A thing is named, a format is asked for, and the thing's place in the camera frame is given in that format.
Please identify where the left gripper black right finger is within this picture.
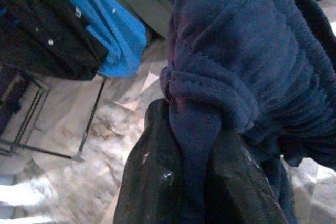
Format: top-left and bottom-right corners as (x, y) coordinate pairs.
(209, 132), (288, 224)

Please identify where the bright blue shirt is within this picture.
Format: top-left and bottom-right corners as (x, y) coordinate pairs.
(0, 0), (147, 79)

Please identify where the black metal drying rack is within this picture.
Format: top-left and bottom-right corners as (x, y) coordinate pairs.
(0, 63), (108, 163)

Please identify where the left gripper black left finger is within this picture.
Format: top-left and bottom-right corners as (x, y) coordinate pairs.
(112, 98), (184, 224)

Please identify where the grey green sofa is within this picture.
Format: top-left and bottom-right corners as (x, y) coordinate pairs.
(99, 0), (336, 38)

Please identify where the dark navy garment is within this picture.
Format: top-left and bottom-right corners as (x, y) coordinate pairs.
(148, 0), (336, 224)

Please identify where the black button shirt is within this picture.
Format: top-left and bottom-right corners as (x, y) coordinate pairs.
(0, 0), (110, 82)

